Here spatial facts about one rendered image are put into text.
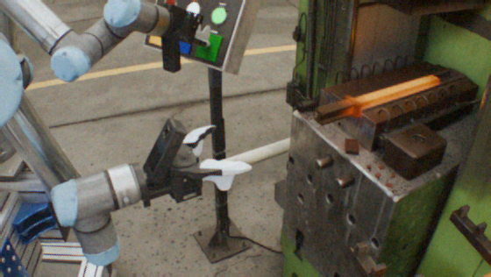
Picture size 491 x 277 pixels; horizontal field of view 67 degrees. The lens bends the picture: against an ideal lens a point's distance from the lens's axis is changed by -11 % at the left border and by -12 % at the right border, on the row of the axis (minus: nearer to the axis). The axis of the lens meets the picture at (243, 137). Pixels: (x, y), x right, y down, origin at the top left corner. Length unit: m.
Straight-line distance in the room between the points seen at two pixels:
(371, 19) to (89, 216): 0.86
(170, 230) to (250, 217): 0.39
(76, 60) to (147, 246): 1.25
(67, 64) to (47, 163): 0.21
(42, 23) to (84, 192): 0.38
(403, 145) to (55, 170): 0.69
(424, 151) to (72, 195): 0.68
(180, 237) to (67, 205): 1.29
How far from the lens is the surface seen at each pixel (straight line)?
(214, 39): 1.19
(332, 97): 1.02
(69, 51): 0.88
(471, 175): 0.97
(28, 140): 0.77
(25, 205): 1.27
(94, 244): 0.79
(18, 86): 0.56
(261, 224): 2.01
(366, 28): 1.17
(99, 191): 0.72
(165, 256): 1.91
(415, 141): 0.91
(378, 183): 0.88
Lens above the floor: 1.46
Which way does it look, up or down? 35 degrees down
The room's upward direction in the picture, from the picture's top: straight up
